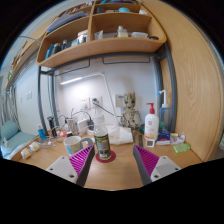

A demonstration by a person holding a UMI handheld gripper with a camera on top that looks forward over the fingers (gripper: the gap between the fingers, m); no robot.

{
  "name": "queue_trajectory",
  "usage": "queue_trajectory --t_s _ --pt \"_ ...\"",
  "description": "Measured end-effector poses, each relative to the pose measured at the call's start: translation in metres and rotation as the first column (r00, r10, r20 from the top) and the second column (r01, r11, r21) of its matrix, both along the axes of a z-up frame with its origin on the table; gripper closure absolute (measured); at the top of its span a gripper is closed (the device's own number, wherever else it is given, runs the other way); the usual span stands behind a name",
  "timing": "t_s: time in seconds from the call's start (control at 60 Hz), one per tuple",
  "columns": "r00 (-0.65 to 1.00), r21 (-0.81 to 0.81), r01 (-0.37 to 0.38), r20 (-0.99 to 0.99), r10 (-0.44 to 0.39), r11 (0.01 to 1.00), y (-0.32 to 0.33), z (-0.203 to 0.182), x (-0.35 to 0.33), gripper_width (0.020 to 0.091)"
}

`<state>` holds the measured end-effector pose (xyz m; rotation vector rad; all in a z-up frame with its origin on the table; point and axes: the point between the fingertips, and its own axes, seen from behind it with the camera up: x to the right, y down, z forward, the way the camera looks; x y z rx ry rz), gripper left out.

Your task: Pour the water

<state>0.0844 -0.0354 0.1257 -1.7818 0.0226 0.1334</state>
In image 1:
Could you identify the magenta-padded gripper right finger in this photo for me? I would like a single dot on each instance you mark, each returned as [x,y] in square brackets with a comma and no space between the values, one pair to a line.
[147,160]

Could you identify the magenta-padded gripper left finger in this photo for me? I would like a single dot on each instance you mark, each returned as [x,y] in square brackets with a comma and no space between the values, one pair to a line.
[80,160]

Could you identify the clear bottle with dark label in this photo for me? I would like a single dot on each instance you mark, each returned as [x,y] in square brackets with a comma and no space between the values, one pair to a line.
[102,143]

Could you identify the small white display box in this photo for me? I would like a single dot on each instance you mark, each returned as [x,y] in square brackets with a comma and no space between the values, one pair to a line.
[149,142]

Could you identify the cream mug with blue print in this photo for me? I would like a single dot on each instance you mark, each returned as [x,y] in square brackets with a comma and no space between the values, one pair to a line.
[72,144]

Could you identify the small blue box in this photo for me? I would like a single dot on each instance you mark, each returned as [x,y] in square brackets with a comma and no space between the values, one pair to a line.
[164,135]

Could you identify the dark green round tin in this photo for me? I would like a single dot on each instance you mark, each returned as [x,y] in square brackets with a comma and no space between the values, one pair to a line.
[142,128]

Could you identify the flat round red coaster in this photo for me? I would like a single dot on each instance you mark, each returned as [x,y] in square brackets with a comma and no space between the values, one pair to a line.
[113,156]

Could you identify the white power adapter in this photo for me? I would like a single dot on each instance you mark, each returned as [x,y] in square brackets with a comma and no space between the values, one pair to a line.
[83,125]

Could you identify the white pump bottle, red top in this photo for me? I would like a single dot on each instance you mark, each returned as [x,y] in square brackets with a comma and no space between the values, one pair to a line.
[151,125]

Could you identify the green cloth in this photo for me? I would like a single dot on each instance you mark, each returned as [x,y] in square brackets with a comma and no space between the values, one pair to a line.
[182,148]

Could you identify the black electric shaver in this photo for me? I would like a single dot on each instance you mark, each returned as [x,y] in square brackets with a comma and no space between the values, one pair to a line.
[51,126]

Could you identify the blue tube with white cap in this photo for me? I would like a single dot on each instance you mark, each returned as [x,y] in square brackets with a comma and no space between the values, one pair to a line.
[41,133]

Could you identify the white tape roll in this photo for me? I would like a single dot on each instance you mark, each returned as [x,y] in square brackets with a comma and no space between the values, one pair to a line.
[34,146]
[26,153]

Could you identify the tree creature figurine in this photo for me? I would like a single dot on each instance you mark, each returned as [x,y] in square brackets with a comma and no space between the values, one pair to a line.
[130,113]

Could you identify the blue bottle with white nozzle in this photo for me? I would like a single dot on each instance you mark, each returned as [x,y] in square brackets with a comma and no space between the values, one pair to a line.
[164,111]

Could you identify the teal cushion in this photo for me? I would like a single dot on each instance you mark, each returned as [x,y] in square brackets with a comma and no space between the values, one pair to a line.
[11,136]

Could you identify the patterned grey curtain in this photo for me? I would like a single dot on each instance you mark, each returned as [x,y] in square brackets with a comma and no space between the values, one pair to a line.
[6,106]

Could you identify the wooden shelf unit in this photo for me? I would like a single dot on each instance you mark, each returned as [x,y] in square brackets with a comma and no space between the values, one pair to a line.
[96,48]

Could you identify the white wall socket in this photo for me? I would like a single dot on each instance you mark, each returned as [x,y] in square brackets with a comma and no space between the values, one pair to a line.
[96,102]

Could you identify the white wall panel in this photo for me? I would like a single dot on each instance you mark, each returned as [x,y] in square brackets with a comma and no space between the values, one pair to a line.
[119,100]

